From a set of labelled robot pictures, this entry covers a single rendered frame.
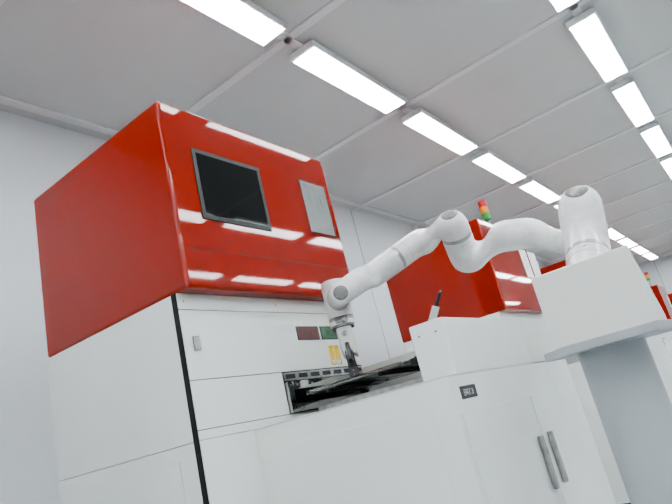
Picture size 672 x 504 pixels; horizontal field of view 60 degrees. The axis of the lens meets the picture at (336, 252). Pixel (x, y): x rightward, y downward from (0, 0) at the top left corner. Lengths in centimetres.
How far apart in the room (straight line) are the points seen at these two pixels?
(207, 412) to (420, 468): 58
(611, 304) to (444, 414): 47
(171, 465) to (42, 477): 141
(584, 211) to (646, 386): 53
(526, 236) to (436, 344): 58
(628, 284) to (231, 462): 109
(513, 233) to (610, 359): 55
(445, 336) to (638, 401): 45
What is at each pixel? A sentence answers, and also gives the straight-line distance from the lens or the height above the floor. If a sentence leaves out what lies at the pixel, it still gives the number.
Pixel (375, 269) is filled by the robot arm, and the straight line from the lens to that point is 197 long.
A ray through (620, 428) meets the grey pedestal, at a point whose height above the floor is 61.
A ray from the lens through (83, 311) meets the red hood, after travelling 206.
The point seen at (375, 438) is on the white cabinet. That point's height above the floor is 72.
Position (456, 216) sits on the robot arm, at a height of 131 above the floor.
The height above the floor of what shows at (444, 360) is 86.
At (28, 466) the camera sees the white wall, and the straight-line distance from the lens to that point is 304.
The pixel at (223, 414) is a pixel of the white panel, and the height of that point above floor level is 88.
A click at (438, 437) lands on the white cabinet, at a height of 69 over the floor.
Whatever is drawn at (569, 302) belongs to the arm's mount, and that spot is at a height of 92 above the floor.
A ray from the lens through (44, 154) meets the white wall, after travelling 361.
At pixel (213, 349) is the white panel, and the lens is 171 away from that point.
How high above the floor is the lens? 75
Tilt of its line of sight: 17 degrees up
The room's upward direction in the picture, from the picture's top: 14 degrees counter-clockwise
